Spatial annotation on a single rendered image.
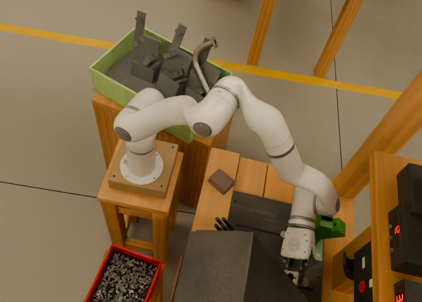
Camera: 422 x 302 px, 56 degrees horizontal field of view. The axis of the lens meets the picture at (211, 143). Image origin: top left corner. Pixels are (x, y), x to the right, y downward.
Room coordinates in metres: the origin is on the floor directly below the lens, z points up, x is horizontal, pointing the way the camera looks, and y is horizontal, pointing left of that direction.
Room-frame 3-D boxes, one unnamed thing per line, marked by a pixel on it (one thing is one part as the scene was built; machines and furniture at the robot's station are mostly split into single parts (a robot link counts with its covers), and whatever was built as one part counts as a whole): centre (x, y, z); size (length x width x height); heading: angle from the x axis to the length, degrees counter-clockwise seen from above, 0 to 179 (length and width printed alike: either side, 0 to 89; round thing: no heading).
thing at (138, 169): (0.86, 0.28, 1.01); 0.19 x 0.19 x 0.18
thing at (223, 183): (0.86, -0.08, 0.91); 0.10 x 0.08 x 0.03; 56
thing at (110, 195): (0.85, 0.28, 0.83); 0.32 x 0.32 x 0.04; 89
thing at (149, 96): (0.89, 0.27, 1.22); 0.19 x 0.12 x 0.24; 161
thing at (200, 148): (1.44, 0.28, 0.39); 0.68 x 0.52 x 0.79; 78
